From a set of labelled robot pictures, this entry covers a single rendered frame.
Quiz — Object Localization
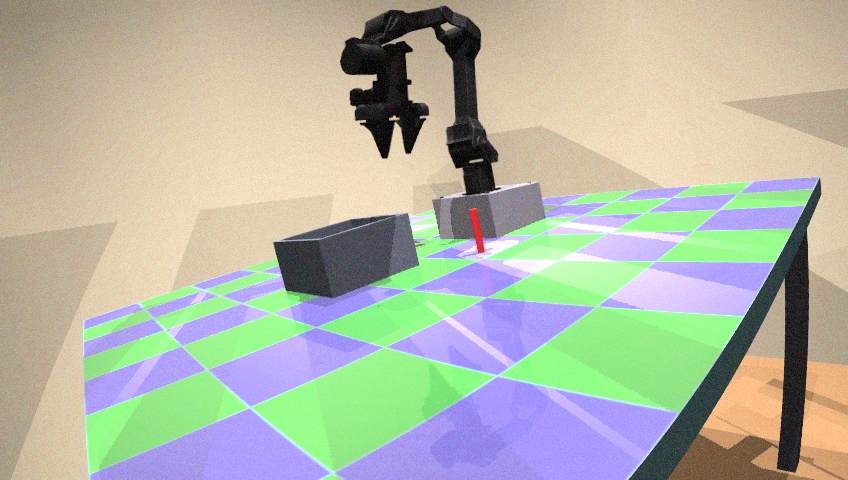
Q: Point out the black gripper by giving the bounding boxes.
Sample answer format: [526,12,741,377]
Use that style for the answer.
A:
[355,74,429,159]

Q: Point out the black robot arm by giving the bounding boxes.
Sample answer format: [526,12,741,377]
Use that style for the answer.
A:
[340,6,501,196]

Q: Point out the dark red peg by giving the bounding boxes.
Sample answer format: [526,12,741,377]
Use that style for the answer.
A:
[469,208,486,253]

